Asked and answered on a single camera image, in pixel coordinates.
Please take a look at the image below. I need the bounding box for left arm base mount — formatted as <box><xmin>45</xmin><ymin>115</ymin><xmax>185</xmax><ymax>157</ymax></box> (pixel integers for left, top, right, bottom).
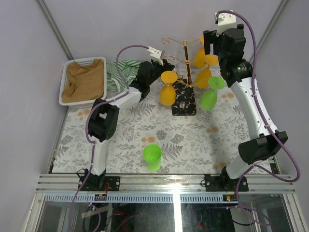
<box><xmin>81</xmin><ymin>171</ymin><xmax>121</xmax><ymax>191</ymax></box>

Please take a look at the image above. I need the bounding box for brown cloth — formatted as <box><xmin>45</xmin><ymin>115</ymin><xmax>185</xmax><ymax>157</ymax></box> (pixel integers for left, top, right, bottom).
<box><xmin>61</xmin><ymin>59</ymin><xmax>105</xmax><ymax>103</ymax></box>

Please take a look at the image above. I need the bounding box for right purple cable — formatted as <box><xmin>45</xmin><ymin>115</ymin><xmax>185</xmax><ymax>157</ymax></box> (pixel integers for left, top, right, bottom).
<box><xmin>217</xmin><ymin>10</ymin><xmax>301</xmax><ymax>227</ymax></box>

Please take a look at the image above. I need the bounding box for orange plastic cup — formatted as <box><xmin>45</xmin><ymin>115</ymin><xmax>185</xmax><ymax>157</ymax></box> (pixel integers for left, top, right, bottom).
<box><xmin>160</xmin><ymin>71</ymin><xmax>177</xmax><ymax>106</ymax></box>

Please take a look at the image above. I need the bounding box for gold wine glass rack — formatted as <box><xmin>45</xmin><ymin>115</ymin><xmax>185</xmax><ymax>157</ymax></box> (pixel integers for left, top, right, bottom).
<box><xmin>161</xmin><ymin>37</ymin><xmax>199</xmax><ymax>116</ymax></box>

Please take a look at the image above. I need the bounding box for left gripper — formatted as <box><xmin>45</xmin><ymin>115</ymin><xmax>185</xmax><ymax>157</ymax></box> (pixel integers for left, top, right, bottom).
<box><xmin>145</xmin><ymin>58</ymin><xmax>171</xmax><ymax>86</ymax></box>

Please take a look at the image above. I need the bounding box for green striped cloth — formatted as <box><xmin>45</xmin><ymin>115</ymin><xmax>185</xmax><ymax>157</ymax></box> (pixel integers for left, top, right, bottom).
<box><xmin>107</xmin><ymin>60</ymin><xmax>140</xmax><ymax>93</ymax></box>

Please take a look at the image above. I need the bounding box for green plastic cup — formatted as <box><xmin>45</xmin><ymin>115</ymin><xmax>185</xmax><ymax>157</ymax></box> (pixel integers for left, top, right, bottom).
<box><xmin>143</xmin><ymin>144</ymin><xmax>162</xmax><ymax>172</ymax></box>

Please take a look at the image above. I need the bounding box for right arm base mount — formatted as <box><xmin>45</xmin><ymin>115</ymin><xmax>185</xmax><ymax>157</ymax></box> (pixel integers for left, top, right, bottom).
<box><xmin>204</xmin><ymin>174</ymin><xmax>249</xmax><ymax>192</ymax></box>

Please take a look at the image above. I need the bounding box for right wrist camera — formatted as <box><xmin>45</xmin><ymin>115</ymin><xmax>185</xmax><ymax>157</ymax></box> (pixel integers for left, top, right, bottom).
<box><xmin>215</xmin><ymin>13</ymin><xmax>237</xmax><ymax>37</ymax></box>

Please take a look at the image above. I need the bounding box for purple cable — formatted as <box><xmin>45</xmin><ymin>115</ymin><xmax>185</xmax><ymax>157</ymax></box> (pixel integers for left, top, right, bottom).
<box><xmin>217</xmin><ymin>10</ymin><xmax>301</xmax><ymax>227</ymax></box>
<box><xmin>68</xmin><ymin>44</ymin><xmax>152</xmax><ymax>232</ymax></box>

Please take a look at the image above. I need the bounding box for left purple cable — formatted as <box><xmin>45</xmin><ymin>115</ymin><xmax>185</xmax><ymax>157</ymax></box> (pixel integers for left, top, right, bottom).
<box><xmin>68</xmin><ymin>44</ymin><xmax>152</xmax><ymax>232</ymax></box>

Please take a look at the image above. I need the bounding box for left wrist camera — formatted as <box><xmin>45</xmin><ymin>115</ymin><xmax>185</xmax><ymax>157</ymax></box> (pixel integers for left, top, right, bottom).
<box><xmin>147</xmin><ymin>46</ymin><xmax>164</xmax><ymax>63</ymax></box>

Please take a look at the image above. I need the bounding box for white plastic basket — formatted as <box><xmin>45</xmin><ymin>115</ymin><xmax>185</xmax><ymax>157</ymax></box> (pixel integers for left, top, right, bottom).
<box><xmin>58</xmin><ymin>57</ymin><xmax>107</xmax><ymax>109</ymax></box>

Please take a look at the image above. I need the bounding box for green wine glass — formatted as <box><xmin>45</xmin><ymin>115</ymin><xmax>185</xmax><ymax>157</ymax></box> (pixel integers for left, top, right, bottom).
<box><xmin>199</xmin><ymin>76</ymin><xmax>225</xmax><ymax>110</ymax></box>

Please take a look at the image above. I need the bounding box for floral tablecloth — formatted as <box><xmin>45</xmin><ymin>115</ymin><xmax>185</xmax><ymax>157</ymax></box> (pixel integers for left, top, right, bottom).
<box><xmin>52</xmin><ymin>67</ymin><xmax>277</xmax><ymax>174</ymax></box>

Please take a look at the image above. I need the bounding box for clear glass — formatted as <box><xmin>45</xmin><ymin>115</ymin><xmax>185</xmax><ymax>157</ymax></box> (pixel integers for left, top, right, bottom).
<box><xmin>166</xmin><ymin>53</ymin><xmax>182</xmax><ymax>73</ymax></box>

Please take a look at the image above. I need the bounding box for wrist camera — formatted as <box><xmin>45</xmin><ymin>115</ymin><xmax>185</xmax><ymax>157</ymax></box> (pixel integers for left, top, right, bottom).
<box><xmin>147</xmin><ymin>46</ymin><xmax>164</xmax><ymax>63</ymax></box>
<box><xmin>215</xmin><ymin>13</ymin><xmax>237</xmax><ymax>37</ymax></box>

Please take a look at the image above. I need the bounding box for orange wine glass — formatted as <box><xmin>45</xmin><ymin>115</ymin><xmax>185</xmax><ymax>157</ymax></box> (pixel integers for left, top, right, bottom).
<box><xmin>192</xmin><ymin>36</ymin><xmax>206</xmax><ymax>69</ymax></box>
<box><xmin>195</xmin><ymin>54</ymin><xmax>219</xmax><ymax>88</ymax></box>

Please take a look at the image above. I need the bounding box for aluminium rail frame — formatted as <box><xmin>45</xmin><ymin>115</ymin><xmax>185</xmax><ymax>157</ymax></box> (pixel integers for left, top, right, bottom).
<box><xmin>36</xmin><ymin>174</ymin><xmax>295</xmax><ymax>194</ymax></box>

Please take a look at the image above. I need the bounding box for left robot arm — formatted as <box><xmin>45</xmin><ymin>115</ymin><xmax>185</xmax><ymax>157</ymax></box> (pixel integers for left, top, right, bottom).
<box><xmin>85</xmin><ymin>59</ymin><xmax>175</xmax><ymax>191</ymax></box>

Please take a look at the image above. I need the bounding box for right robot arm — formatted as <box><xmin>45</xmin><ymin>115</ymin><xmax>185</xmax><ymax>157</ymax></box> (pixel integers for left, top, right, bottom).
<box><xmin>203</xmin><ymin>24</ymin><xmax>288</xmax><ymax>191</ymax></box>

